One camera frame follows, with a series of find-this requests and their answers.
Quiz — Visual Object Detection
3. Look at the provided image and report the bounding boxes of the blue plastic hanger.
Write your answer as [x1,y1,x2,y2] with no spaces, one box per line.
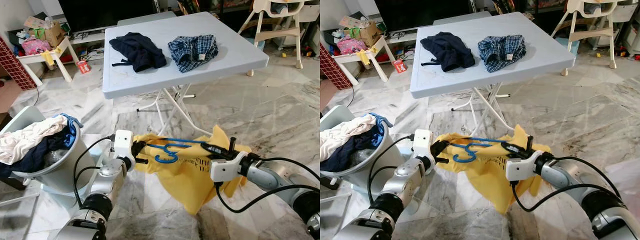
[145,137,211,165]
[450,136,506,163]

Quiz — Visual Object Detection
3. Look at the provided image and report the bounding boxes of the yellow printed t-shirt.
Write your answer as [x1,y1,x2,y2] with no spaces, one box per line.
[131,125,253,216]
[434,124,553,215]

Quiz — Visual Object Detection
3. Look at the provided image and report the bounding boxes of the bright blue laundry cloth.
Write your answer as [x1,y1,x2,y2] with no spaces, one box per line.
[52,113,85,151]
[367,113,393,148]

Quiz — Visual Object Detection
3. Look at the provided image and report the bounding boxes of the grey laundry basket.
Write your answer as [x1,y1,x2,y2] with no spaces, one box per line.
[0,105,98,196]
[320,105,401,196]

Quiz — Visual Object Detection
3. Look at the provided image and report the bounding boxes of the dark navy laundry garment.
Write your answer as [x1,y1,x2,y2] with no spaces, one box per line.
[320,129,383,173]
[0,127,73,178]

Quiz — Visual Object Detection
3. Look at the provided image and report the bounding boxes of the blue plaid shorts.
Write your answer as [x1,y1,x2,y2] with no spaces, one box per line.
[477,34,527,73]
[167,34,219,74]

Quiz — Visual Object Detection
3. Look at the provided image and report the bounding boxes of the white television stand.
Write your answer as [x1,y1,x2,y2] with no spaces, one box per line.
[382,27,436,51]
[65,27,121,58]

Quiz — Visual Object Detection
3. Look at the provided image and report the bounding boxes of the small white side table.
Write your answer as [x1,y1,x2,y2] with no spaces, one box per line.
[16,35,81,87]
[332,35,388,86]

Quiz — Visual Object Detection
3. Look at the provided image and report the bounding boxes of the small grey plastic table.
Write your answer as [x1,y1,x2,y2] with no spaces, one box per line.
[432,11,493,26]
[116,11,177,27]

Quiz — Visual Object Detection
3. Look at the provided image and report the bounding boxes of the brown cardboard box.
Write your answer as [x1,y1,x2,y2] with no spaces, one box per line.
[340,16,381,48]
[24,16,66,48]

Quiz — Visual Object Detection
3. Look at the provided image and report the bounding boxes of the black television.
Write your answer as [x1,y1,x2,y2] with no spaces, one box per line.
[374,0,473,32]
[57,0,161,33]

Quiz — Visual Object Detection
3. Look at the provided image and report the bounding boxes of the red brick pillar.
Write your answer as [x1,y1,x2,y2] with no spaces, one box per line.
[0,36,37,91]
[320,45,346,91]

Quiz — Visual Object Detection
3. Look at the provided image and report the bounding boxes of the pink patterned bag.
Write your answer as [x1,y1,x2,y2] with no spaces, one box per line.
[21,36,52,56]
[337,35,368,55]

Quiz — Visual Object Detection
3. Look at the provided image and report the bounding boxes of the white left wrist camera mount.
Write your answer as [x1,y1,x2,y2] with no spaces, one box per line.
[111,130,135,158]
[412,129,435,158]

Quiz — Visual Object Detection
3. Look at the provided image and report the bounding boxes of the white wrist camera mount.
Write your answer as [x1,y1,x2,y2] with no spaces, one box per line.
[111,130,135,158]
[210,151,248,183]
[412,129,435,158]
[505,150,543,182]

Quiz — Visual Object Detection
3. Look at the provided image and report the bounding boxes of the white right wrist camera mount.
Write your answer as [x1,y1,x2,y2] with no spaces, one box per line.
[505,150,543,182]
[210,151,248,183]

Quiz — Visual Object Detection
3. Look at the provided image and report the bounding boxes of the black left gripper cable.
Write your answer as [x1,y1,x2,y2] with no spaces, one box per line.
[371,165,401,180]
[75,166,103,181]

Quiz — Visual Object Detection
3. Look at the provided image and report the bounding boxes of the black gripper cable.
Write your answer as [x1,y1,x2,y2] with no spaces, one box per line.
[250,157,320,180]
[371,165,401,180]
[75,166,103,181]
[547,156,623,188]

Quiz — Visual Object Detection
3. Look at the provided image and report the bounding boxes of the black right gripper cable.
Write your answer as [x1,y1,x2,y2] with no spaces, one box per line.
[250,157,320,180]
[547,156,623,188]

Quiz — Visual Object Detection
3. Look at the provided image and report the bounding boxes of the navy garment with strings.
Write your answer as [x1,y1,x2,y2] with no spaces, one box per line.
[420,31,476,72]
[109,32,167,73]

